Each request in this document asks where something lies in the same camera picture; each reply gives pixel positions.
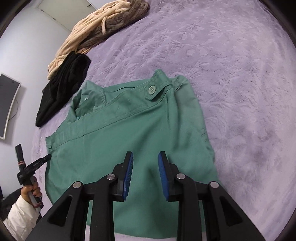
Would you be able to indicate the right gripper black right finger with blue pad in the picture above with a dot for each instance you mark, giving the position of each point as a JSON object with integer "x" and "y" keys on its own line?
{"x": 208, "y": 203}

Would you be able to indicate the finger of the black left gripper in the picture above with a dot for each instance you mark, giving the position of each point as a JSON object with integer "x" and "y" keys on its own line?
{"x": 46, "y": 158}

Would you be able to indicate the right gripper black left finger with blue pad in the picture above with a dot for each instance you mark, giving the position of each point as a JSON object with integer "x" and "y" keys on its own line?
{"x": 66, "y": 219}

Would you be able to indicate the green button-up jacket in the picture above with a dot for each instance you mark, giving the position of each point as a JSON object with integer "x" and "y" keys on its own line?
{"x": 144, "y": 117}

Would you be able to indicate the person's left hand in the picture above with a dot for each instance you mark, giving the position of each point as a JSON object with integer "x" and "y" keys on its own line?
{"x": 31, "y": 189}

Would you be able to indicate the white puffer jacket sleeve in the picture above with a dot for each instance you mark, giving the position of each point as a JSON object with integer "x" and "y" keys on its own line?
{"x": 21, "y": 219}

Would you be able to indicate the black garment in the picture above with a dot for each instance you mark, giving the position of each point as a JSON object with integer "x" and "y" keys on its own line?
{"x": 66, "y": 82}

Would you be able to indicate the beige knitted garment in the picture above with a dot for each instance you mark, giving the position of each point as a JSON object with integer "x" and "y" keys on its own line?
{"x": 82, "y": 30}

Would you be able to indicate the purple embossed bedspread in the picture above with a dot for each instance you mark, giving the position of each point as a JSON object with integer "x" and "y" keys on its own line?
{"x": 240, "y": 63}

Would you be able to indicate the grey-brown knitted garment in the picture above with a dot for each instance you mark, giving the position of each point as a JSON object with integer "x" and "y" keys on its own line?
{"x": 111, "y": 26}

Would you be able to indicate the wall-mounted dark monitor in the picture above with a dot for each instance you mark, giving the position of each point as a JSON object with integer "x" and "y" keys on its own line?
{"x": 8, "y": 90}

